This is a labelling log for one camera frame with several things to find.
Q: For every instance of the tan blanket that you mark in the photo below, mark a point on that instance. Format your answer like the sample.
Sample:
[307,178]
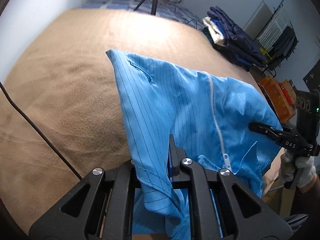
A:
[64,118]

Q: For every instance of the stack of dark folded clothes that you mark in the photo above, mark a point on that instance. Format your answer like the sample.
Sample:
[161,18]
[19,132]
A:
[231,41]

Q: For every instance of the dark hanging clothes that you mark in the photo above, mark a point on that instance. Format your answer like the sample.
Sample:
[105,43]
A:
[282,48]

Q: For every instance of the orange covered stool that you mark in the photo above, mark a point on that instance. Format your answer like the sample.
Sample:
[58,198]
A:
[278,98]

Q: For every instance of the black clothes rack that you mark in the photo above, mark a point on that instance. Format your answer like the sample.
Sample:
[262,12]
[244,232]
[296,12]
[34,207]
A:
[274,73]

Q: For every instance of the dark window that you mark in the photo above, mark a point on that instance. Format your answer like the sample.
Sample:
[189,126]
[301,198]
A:
[312,79]

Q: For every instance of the yellow crate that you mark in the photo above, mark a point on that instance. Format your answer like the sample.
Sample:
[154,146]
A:
[265,53]

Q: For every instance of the striped white towel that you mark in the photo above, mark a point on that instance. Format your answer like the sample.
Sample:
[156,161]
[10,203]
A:
[273,29]

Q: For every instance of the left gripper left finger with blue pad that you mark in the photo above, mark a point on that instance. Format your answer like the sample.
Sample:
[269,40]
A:
[99,206]

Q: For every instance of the right gloved hand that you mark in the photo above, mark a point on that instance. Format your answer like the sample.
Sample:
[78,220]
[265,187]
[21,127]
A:
[301,169]

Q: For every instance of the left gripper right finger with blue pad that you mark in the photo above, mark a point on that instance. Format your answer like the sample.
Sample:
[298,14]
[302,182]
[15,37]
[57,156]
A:
[220,205]

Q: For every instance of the light blue jacket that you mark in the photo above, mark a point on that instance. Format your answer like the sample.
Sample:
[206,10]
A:
[207,116]

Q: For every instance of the cardboard box with red book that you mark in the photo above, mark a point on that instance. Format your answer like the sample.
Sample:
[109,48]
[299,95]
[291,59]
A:
[289,91]

